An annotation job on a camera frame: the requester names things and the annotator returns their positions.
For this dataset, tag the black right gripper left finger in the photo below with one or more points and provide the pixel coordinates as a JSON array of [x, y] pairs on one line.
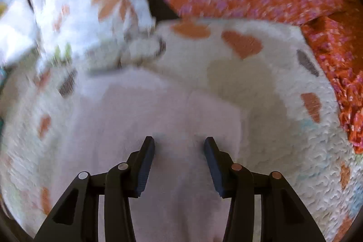
[[74, 217]]

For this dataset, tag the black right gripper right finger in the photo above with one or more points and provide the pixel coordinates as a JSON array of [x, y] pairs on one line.
[[284, 216]]

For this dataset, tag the pale pink garment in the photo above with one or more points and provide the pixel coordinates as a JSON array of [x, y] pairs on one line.
[[111, 117]]

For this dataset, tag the heart patterned quilt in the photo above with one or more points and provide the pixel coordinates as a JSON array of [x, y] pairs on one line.
[[266, 70]]

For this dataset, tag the red floral bed sheet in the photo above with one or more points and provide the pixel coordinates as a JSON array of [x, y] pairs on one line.
[[336, 41]]

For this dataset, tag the white floral pillow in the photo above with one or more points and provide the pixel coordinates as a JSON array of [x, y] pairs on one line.
[[69, 29]]

